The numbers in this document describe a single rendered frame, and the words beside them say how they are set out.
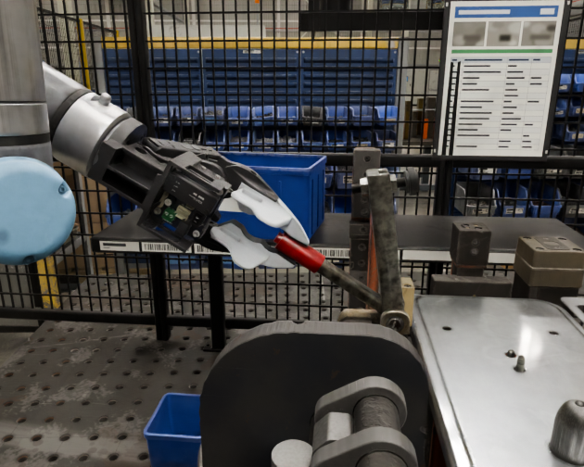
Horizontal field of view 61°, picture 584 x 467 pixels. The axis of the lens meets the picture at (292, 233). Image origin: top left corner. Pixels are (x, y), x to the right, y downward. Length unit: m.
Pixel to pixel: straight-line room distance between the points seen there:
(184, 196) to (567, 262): 0.59
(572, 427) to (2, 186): 0.46
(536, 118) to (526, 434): 0.72
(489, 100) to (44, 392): 1.06
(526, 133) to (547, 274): 0.36
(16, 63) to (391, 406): 0.32
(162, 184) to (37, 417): 0.71
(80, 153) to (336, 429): 0.37
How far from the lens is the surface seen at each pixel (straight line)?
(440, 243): 0.91
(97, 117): 0.50
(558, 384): 0.61
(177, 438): 0.83
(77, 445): 1.00
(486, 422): 0.52
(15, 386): 1.21
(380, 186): 0.49
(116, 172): 0.48
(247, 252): 0.51
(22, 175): 0.37
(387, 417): 0.20
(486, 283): 0.84
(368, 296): 0.54
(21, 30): 0.40
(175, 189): 0.46
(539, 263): 0.83
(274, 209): 0.50
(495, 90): 1.08
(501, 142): 1.10
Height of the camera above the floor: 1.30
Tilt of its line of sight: 17 degrees down
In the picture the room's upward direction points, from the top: straight up
